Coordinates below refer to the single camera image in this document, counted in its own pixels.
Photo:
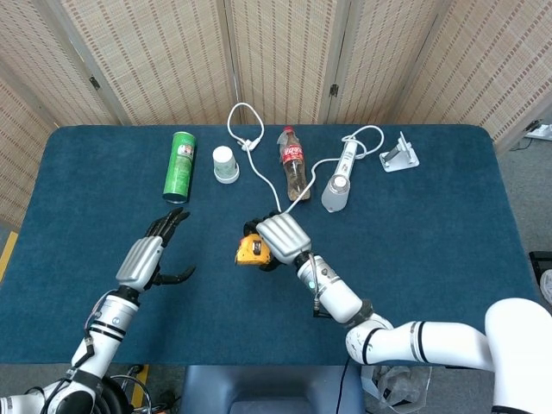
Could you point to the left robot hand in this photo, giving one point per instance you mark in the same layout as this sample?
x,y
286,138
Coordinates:
x,y
148,254

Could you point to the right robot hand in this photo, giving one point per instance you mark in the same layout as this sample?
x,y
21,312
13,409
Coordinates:
x,y
276,239

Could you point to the yellow tape measure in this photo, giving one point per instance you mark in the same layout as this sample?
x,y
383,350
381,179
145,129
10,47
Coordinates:
x,y
252,252

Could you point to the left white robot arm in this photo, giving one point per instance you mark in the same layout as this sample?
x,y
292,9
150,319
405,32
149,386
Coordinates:
x,y
86,340

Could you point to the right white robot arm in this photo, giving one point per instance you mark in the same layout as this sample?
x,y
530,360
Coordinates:
x,y
409,328

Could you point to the cola plastic bottle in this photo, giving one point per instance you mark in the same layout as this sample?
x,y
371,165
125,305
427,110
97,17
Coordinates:
x,y
294,166

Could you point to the white handheld massager device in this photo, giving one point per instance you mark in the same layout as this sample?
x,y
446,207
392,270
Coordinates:
x,y
340,181

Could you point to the blue table cloth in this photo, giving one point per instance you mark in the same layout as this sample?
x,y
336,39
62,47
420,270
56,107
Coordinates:
x,y
224,310

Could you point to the white paper cup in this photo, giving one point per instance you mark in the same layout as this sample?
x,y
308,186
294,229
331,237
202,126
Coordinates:
x,y
225,164

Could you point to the green cylindrical chip can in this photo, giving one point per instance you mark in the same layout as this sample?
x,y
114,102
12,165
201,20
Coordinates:
x,y
180,167

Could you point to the black round stool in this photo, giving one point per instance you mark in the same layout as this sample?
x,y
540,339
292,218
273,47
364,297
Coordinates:
x,y
114,394

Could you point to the silver phone stand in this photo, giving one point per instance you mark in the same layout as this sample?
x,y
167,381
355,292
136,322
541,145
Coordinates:
x,y
399,154

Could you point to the blue grey chair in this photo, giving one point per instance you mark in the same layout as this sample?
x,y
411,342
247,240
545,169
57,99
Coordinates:
x,y
271,390

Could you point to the woven folding screen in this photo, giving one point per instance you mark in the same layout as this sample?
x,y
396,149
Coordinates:
x,y
276,60

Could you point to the crumpled plastic bag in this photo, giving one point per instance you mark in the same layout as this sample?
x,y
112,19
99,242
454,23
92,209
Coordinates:
x,y
399,386

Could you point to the black box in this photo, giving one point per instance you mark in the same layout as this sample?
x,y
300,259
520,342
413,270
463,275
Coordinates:
x,y
541,263

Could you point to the white power strip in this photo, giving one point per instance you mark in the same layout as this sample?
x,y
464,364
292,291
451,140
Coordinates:
x,y
540,130

